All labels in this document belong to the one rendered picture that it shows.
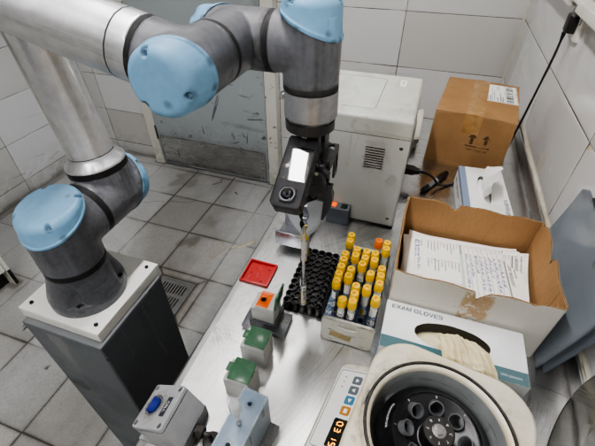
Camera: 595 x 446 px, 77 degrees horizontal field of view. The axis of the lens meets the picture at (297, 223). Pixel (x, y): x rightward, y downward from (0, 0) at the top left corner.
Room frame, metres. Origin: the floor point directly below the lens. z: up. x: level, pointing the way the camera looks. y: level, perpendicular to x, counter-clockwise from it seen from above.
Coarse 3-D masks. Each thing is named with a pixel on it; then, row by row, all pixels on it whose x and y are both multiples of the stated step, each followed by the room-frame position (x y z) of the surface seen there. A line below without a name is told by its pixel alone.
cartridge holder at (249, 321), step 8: (248, 312) 0.46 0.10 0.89; (280, 312) 0.45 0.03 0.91; (248, 320) 0.44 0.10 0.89; (256, 320) 0.43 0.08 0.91; (280, 320) 0.44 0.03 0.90; (288, 320) 0.44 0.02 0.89; (248, 328) 0.43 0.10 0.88; (264, 328) 0.42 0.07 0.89; (272, 328) 0.42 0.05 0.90; (280, 328) 0.43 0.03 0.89; (288, 328) 0.43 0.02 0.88; (280, 336) 0.41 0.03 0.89
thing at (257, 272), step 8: (248, 264) 0.60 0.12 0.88; (256, 264) 0.61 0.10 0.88; (264, 264) 0.61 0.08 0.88; (272, 264) 0.60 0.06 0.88; (248, 272) 0.59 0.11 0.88; (256, 272) 0.59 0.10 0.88; (264, 272) 0.59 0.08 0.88; (272, 272) 0.59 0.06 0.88; (240, 280) 0.56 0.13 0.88; (248, 280) 0.56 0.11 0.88; (256, 280) 0.56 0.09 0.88; (264, 280) 0.56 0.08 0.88
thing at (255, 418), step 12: (240, 396) 0.25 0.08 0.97; (252, 396) 0.25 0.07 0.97; (264, 396) 0.25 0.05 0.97; (252, 408) 0.24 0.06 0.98; (264, 408) 0.24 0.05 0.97; (228, 420) 0.22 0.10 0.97; (240, 420) 0.22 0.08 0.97; (252, 420) 0.22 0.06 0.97; (264, 420) 0.24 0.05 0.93; (228, 432) 0.20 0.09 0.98; (240, 432) 0.20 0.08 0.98; (252, 432) 0.21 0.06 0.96; (264, 432) 0.23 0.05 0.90; (276, 432) 0.24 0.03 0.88; (216, 444) 0.19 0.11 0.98; (228, 444) 0.19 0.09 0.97; (240, 444) 0.19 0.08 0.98; (252, 444) 0.20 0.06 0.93; (264, 444) 0.22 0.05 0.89
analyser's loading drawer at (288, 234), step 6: (306, 198) 0.82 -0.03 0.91; (306, 210) 0.74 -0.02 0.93; (306, 216) 0.74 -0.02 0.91; (288, 222) 0.71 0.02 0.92; (282, 228) 0.69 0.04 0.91; (288, 228) 0.69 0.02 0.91; (294, 228) 0.69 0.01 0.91; (276, 234) 0.66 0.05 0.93; (282, 234) 0.66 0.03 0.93; (288, 234) 0.65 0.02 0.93; (294, 234) 0.65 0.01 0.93; (300, 234) 0.67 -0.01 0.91; (276, 240) 0.66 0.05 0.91; (282, 240) 0.66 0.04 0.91; (288, 240) 0.65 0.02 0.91; (294, 240) 0.65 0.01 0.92; (300, 240) 0.64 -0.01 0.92; (294, 246) 0.65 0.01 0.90; (300, 246) 0.64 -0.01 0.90
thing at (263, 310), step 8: (256, 296) 0.46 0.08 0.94; (264, 296) 0.45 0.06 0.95; (272, 296) 0.45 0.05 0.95; (256, 304) 0.44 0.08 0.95; (264, 304) 0.44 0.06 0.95; (272, 304) 0.44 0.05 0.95; (280, 304) 0.45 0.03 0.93; (256, 312) 0.43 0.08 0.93; (264, 312) 0.43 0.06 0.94; (272, 312) 0.42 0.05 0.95; (264, 320) 0.43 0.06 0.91; (272, 320) 0.42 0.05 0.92
